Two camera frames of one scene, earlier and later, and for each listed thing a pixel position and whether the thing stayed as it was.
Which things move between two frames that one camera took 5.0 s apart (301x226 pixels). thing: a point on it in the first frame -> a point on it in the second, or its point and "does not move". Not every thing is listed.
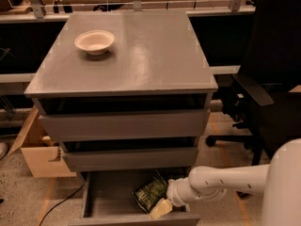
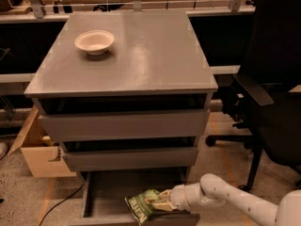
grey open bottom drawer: [107, 199] does not move
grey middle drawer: [114, 158] does not move
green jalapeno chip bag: [150, 193] -> [140, 204]
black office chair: [264, 99] does not move
